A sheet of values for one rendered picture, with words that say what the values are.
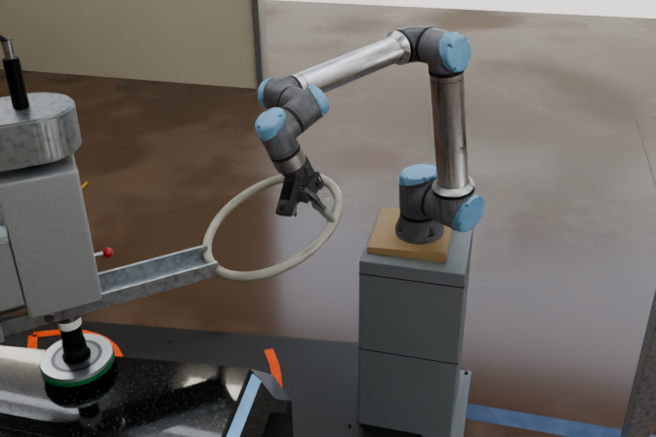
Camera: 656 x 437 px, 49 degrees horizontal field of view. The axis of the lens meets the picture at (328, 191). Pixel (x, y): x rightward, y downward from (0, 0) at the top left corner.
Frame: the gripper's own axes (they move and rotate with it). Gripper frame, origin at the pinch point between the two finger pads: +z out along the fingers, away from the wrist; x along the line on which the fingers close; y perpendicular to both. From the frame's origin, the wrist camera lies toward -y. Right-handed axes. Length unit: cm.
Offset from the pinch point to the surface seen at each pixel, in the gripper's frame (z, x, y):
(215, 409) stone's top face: 28, 15, -53
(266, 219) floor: 142, 187, 117
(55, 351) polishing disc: 8, 66, -62
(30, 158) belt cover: -56, 36, -43
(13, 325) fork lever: -15, 56, -68
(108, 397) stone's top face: 18, 43, -65
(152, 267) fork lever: 1, 46, -29
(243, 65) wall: 150, 366, 308
